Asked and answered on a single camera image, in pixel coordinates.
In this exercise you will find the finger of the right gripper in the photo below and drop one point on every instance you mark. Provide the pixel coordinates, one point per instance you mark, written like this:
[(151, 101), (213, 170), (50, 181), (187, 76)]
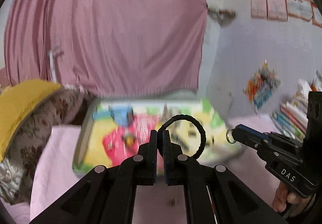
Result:
[(249, 140), (252, 131)]

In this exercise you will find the tissue pack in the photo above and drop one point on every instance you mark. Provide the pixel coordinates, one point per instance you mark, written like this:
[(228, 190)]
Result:
[(304, 87)]

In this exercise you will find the pink curtain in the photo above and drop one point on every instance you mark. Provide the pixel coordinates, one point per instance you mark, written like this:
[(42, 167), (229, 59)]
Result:
[(112, 48)]

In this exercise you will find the floral patterned pillow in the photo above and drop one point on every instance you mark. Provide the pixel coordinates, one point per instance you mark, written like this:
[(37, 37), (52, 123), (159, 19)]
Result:
[(20, 162)]

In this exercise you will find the stack of books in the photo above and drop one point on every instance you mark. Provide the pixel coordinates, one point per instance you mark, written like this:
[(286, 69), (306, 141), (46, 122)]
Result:
[(291, 120)]

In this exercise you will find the blue kids watch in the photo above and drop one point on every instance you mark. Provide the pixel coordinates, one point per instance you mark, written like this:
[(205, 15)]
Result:
[(122, 115)]

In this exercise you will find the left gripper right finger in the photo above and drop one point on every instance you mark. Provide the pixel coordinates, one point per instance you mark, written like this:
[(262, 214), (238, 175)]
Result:
[(172, 166)]

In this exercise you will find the right hand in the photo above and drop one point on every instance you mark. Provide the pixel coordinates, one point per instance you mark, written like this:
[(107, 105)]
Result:
[(283, 197)]

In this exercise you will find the colourful opera poster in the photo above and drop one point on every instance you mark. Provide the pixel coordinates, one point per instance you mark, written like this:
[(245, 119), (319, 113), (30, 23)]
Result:
[(261, 86)]

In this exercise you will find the white desk lamp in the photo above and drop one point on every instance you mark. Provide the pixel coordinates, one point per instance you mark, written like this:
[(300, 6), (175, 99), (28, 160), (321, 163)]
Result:
[(53, 54)]

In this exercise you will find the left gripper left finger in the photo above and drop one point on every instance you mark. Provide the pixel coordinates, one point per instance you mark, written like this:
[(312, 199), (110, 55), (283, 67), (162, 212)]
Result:
[(148, 165)]

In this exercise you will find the yellow pillow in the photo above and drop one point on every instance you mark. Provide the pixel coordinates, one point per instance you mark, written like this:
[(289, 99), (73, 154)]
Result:
[(17, 104)]

